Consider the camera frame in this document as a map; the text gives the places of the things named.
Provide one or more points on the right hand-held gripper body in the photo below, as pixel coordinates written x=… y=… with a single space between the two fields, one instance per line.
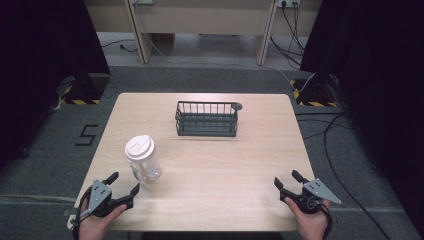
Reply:
x=310 y=196

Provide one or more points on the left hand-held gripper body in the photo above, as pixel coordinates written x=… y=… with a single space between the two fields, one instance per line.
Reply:
x=100 y=196

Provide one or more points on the clear cup with white lid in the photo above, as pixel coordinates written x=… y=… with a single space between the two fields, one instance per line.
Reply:
x=144 y=158

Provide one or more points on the person's right hand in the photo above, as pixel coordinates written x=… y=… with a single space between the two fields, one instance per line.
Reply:
x=310 y=222

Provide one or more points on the person's left hand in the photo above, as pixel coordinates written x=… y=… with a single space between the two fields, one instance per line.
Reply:
x=97 y=224

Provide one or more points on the wooden table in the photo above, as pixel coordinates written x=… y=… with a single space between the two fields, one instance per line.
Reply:
x=213 y=180

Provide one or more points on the black stand base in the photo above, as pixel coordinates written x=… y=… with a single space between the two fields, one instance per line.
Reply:
x=84 y=90
x=316 y=93

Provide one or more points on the black curtain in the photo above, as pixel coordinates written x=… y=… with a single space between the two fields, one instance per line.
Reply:
x=376 y=83
x=36 y=66

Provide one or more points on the beige desk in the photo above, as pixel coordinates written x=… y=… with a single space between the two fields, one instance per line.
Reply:
x=203 y=23

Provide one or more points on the white wall socket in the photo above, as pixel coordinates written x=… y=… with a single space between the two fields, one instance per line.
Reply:
x=288 y=3
x=143 y=1

